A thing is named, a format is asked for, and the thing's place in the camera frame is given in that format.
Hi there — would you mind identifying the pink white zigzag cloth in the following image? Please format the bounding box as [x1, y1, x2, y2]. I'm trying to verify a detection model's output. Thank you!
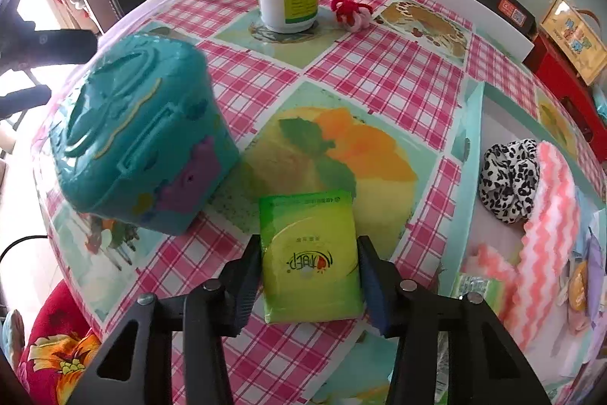
[463, 141, 580, 350]

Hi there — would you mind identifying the orange round soft item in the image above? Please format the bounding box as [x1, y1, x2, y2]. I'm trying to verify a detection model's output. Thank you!
[568, 261, 588, 312]

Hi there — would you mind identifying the purple baby wipes packet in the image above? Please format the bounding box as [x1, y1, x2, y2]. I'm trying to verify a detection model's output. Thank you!
[585, 229, 604, 323]

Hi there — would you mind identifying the leopard print scrunchie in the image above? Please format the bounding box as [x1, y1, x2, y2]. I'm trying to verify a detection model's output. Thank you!
[477, 139, 539, 224]

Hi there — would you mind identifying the green yellow wipes packet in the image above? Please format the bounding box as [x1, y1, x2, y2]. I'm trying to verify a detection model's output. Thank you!
[258, 190, 363, 324]

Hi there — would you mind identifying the green tissue pack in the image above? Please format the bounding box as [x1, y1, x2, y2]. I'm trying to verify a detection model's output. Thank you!
[451, 273, 505, 315]

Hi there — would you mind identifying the pink floral scrunchie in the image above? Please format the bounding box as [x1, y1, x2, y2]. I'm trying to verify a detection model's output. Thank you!
[557, 257, 597, 334]

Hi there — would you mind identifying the blue face mask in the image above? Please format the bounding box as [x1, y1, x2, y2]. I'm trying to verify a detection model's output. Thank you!
[573, 187, 606, 255]

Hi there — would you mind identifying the red floral cushion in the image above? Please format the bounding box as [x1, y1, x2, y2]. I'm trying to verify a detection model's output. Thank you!
[16, 282, 101, 405]

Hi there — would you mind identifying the teal heart plastic box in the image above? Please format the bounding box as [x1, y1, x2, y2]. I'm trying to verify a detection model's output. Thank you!
[49, 34, 240, 235]

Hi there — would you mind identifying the white teal tray box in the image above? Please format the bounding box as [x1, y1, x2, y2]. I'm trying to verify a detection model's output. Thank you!
[438, 80, 606, 389]

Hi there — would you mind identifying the red gift box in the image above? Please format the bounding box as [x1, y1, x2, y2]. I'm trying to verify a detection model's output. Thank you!
[524, 32, 606, 164]

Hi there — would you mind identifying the pink checkered tablecloth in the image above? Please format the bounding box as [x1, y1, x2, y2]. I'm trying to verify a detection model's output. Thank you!
[33, 0, 606, 341]

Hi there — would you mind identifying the blue wipes pack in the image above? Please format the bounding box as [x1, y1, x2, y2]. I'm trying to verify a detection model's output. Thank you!
[591, 84, 607, 125]

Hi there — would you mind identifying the red white yarn ornament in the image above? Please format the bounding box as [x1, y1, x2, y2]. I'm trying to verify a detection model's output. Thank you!
[330, 0, 373, 33]

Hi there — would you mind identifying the white board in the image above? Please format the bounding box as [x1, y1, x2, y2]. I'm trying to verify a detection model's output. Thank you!
[339, 0, 536, 64]

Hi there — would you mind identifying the wooden handled box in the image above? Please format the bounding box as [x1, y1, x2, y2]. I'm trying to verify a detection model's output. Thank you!
[540, 0, 606, 85]

